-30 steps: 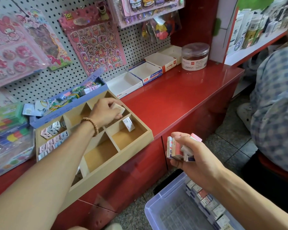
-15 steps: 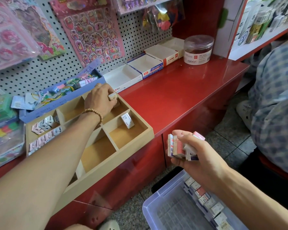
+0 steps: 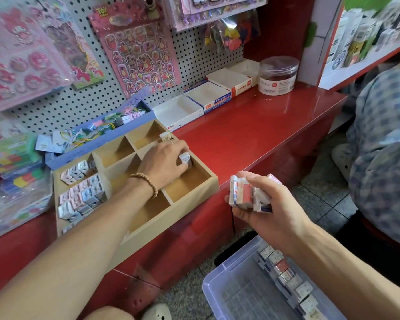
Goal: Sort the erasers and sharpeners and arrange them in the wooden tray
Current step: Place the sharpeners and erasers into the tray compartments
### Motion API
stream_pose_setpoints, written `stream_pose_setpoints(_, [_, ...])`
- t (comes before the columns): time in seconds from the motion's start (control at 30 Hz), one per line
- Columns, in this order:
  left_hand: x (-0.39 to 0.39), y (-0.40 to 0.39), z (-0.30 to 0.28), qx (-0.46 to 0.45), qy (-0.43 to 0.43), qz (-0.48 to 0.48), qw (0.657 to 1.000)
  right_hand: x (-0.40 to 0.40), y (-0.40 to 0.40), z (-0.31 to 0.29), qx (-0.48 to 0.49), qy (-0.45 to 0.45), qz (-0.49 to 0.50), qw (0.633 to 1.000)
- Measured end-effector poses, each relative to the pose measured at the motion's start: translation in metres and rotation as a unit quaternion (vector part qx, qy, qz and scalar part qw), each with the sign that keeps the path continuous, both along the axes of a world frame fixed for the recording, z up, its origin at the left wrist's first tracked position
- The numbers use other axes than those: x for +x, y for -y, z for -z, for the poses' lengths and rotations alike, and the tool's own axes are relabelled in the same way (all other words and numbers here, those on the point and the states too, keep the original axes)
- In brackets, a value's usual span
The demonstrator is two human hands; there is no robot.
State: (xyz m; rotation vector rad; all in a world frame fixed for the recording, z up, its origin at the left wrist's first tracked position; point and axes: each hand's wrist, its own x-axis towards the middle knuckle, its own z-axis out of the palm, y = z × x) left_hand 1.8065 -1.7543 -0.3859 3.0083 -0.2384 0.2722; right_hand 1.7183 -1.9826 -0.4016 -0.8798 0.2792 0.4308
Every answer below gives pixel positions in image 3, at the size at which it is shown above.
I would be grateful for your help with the clear bag of colourful toys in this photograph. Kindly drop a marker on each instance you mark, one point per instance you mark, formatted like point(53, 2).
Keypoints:
point(230, 33)

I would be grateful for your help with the blue box of trinkets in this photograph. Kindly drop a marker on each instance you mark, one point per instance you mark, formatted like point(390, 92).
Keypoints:
point(100, 126)

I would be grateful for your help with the handful of boxed erasers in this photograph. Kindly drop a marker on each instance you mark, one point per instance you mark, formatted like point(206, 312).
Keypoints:
point(250, 193)

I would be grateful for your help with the green edged sticker pack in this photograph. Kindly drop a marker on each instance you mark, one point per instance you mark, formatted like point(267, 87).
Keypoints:
point(80, 56)

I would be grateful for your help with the person's left leg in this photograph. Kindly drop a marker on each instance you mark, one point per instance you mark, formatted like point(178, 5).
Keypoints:
point(110, 314)

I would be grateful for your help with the white tray box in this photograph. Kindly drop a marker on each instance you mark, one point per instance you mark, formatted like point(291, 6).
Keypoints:
point(230, 80)
point(206, 96)
point(177, 111)

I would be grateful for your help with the white pegboard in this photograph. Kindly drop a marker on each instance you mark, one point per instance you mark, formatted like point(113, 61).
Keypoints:
point(120, 83)

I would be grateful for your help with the red display counter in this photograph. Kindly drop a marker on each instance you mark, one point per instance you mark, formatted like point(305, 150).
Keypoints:
point(266, 123)

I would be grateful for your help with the person's left hand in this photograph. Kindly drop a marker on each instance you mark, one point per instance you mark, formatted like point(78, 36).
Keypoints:
point(161, 163)

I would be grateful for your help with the black stool red cushion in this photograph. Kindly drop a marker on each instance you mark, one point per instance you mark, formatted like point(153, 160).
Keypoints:
point(373, 253)

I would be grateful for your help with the round clear plastic jar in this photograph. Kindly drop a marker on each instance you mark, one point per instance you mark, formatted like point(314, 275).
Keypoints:
point(278, 76)

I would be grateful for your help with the white side shelf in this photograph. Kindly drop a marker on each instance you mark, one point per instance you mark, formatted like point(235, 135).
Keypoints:
point(360, 43)

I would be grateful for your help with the pink sticker pack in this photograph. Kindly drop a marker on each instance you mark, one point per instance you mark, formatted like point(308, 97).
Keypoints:
point(20, 63)
point(137, 56)

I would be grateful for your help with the person's left cream clog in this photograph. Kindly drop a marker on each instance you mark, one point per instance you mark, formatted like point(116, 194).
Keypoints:
point(157, 311)

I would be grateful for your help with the stack of colourful packs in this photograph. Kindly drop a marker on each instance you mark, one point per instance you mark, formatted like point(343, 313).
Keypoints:
point(13, 160)

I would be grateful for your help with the clear plastic storage bin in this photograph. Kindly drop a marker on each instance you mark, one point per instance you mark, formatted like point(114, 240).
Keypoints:
point(233, 296)

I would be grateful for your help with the wooden compartment tray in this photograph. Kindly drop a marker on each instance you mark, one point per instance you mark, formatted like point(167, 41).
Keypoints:
point(180, 190)

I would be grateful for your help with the person's left forearm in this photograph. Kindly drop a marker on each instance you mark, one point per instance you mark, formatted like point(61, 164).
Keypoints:
point(60, 263)

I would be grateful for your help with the person's right hand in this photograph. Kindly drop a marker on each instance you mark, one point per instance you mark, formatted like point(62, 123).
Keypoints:
point(277, 220)

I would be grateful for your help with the person's right forearm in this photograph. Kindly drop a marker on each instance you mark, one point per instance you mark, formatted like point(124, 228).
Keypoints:
point(360, 276)

